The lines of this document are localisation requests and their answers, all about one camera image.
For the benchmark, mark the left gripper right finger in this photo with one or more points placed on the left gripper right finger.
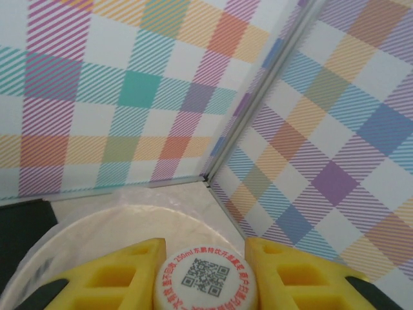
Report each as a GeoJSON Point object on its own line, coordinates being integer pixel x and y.
{"type": "Point", "coordinates": [300, 277]}

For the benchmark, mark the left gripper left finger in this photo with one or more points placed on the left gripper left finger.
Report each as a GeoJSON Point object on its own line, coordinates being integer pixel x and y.
{"type": "Point", "coordinates": [113, 274]}

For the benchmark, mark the orange drink bottle white cap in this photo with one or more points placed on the orange drink bottle white cap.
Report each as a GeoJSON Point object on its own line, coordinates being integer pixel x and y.
{"type": "Point", "coordinates": [206, 274]}

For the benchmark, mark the beige round bin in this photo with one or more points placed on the beige round bin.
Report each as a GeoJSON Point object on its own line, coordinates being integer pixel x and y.
{"type": "Point", "coordinates": [35, 255]}

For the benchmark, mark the black ribbed case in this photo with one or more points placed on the black ribbed case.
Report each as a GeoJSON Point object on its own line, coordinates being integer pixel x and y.
{"type": "Point", "coordinates": [19, 232]}

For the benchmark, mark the aluminium frame post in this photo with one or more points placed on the aluminium frame post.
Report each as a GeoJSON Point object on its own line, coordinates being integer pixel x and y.
{"type": "Point", "coordinates": [255, 97]}

